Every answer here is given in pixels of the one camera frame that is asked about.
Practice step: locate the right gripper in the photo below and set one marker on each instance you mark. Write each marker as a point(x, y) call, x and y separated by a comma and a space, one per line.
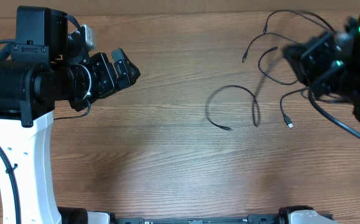
point(306, 65)

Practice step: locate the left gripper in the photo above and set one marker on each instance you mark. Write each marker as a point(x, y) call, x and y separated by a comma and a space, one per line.
point(100, 64)

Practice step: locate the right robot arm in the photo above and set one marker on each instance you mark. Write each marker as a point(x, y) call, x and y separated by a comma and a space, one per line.
point(348, 45)

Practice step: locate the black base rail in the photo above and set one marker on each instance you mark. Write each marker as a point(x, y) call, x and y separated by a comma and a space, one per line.
point(250, 219)

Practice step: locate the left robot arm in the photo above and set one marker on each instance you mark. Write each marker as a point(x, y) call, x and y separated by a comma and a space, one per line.
point(44, 64)

